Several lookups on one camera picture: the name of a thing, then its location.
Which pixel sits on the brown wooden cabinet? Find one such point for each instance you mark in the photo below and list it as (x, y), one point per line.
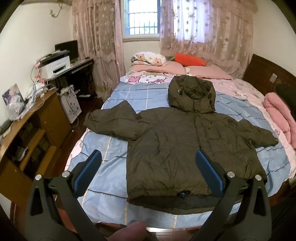
(31, 147)

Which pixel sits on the pink pillow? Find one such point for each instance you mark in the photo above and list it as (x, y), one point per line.
(209, 72)
(171, 67)

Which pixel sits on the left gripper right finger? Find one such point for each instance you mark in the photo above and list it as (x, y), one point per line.
(243, 211)

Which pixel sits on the left pink pillow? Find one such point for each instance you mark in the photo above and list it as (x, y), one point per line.
(171, 67)

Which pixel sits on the pink folded quilt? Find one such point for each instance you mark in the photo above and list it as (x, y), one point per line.
(281, 115)

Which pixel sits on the floral white pillow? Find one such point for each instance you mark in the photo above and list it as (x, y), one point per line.
(148, 58)

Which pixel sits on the dark wooden headboard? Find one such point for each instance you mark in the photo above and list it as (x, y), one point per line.
(267, 77)

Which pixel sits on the framed photo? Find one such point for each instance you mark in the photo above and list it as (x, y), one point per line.
(10, 93)

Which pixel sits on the right pink lace curtain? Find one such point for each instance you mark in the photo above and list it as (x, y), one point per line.
(219, 32)

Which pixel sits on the white floor appliance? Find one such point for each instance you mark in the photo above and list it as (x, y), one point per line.
(70, 103)

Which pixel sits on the right pink pillow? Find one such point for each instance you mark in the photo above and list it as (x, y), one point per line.
(209, 72)

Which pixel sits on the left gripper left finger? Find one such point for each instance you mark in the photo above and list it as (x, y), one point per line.
(42, 218)

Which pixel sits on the dark olive hooded jacket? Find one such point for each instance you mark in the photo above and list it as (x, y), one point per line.
(161, 173)

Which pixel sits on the white printer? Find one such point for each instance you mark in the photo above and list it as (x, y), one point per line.
(54, 68)

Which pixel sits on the left pink lace curtain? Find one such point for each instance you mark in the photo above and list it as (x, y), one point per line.
(97, 28)

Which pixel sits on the pink lace curtain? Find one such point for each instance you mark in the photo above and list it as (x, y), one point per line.
(219, 32)
(97, 28)

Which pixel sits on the window with blue grille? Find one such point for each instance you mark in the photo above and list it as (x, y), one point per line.
(140, 19)

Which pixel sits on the black computer desk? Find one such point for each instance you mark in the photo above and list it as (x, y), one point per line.
(79, 77)

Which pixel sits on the left hand thumb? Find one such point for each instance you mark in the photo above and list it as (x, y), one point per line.
(136, 231)

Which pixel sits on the orange carrot plush pillow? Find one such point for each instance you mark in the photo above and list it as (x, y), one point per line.
(187, 60)

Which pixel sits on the black computer monitor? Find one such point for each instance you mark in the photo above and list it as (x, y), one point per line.
(72, 47)

